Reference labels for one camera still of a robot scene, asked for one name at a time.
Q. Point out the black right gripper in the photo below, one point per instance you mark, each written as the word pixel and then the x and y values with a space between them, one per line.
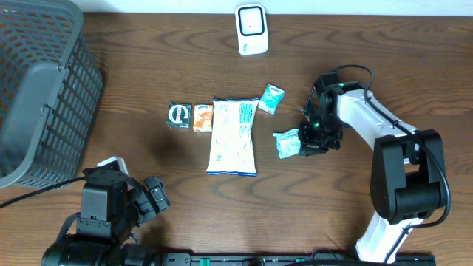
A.
pixel 309 145

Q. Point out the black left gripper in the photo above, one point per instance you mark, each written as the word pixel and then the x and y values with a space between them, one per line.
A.
pixel 156 196

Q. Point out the green soft wipes pack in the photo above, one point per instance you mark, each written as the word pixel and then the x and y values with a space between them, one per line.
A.
pixel 288 143

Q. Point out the teal white Kleenex tissue pack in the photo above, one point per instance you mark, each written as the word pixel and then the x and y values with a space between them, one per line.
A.
pixel 271 98

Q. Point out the cream wipes pack blue edges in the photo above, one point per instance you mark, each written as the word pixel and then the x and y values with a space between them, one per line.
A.
pixel 231 150

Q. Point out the black healing ointment box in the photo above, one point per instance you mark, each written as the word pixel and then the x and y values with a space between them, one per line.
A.
pixel 178 115

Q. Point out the orange tissue pack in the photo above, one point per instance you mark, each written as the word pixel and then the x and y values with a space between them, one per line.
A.
pixel 203 115

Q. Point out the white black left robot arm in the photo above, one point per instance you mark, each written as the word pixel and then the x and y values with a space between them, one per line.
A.
pixel 112 205

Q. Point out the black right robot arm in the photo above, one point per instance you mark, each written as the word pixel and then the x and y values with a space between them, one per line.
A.
pixel 408 185

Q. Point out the white barcode scanner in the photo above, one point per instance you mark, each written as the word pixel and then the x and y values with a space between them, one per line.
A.
pixel 252 29

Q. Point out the grey plastic mesh basket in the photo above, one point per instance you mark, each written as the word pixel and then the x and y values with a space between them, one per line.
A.
pixel 51 88

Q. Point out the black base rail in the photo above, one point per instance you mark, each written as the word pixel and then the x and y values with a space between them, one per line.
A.
pixel 186 259

